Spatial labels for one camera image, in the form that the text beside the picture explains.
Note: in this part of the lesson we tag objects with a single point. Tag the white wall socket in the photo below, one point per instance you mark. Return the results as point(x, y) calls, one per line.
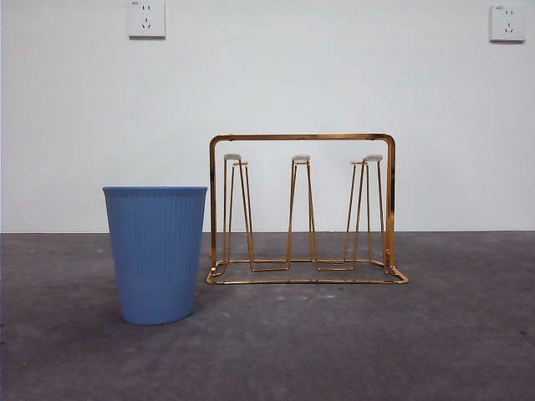
point(507, 24)
point(146, 18)

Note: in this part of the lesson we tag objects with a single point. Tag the blue ribbed plastic cup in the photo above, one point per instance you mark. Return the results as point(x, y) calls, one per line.
point(154, 259)

